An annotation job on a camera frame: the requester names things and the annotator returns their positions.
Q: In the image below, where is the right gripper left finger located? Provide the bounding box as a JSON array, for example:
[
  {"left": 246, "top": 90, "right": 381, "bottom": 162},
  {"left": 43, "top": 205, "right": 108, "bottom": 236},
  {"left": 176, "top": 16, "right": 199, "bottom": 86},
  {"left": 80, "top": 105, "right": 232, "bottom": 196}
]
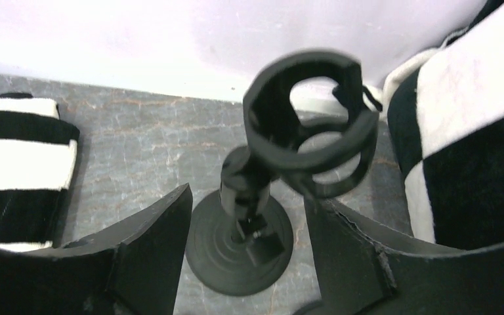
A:
[{"left": 0, "top": 184, "right": 193, "bottom": 314}]

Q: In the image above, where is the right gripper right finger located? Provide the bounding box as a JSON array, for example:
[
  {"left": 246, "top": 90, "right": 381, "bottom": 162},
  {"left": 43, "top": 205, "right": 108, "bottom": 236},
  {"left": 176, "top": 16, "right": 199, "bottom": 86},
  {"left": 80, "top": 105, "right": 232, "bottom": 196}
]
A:
[{"left": 304, "top": 199, "right": 504, "bottom": 314}]

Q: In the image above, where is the black mic stand back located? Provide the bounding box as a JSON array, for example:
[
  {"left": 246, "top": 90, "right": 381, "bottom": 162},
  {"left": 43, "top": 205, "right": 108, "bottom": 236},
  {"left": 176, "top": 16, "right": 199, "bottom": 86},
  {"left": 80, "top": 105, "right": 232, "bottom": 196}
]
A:
[{"left": 186, "top": 49, "right": 378, "bottom": 297}]

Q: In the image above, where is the striped black white cloth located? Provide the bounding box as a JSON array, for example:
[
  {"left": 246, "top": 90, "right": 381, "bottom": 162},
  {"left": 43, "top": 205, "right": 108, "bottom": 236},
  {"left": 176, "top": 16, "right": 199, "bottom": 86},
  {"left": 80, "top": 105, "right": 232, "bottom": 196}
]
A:
[{"left": 0, "top": 93, "right": 80, "bottom": 252}]

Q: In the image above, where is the checkered black white bag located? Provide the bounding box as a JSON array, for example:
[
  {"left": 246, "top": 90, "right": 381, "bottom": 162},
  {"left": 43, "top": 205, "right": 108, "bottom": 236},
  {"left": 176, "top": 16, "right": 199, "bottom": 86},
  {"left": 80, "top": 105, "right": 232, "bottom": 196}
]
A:
[{"left": 380, "top": 1, "right": 504, "bottom": 250}]

